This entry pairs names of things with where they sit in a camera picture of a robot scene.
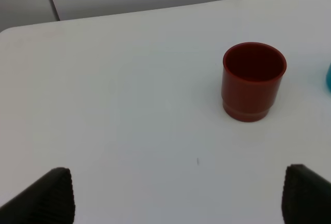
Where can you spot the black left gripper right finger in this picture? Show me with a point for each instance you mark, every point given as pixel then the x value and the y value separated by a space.
pixel 305 196

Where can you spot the red plastic cup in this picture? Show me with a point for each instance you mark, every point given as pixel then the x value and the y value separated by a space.
pixel 252 73

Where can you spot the blue translucent plastic cup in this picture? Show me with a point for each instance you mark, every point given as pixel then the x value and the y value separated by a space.
pixel 328 78

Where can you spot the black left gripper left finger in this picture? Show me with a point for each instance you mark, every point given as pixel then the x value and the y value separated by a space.
pixel 50 199

